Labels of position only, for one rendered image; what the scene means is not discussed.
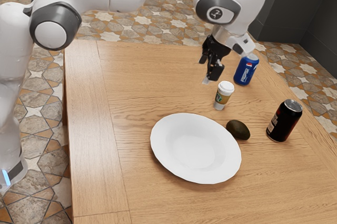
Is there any white paper coffee cup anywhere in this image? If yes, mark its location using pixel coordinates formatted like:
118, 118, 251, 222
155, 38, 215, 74
213, 80, 235, 111

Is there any dark green avocado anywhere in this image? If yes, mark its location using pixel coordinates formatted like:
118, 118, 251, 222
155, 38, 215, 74
226, 119, 251, 140

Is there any black soda can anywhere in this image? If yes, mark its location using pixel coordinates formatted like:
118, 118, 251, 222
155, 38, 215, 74
265, 99, 303, 142

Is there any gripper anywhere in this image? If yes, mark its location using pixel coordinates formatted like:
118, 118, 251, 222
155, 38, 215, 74
199, 34, 233, 85

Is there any white plate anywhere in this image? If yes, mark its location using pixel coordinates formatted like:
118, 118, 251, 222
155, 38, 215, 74
150, 113, 242, 184

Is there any blue soda can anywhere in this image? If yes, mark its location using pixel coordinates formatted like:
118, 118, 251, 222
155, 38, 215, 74
233, 53, 260, 86

